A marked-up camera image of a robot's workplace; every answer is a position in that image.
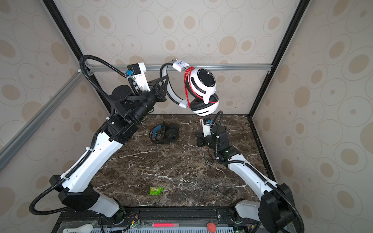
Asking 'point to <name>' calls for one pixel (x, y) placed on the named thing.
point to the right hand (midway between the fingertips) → (196, 132)
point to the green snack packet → (155, 191)
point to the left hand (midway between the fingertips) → (169, 73)
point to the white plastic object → (86, 228)
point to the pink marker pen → (163, 224)
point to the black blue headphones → (163, 133)
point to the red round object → (211, 227)
